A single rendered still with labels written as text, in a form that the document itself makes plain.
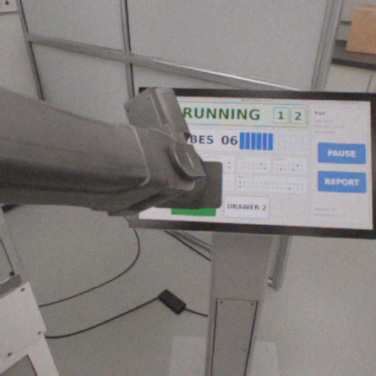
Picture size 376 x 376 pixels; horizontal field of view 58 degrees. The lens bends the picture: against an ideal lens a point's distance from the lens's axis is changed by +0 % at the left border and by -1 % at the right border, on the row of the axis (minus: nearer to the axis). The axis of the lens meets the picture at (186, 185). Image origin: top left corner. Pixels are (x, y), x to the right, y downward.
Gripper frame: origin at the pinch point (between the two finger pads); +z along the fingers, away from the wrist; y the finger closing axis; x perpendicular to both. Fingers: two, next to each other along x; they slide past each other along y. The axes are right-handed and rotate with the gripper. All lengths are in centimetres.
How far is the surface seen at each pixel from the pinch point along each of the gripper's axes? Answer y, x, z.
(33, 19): 110, -120, 142
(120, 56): 44, -80, 111
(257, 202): -13.4, 0.7, 15.1
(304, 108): -23.1, -19.7, 15.3
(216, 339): -8, 42, 58
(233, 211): -8.6, 2.6, 15.1
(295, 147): -21.2, -11.2, 15.2
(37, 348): 30.8, 32.1, 15.2
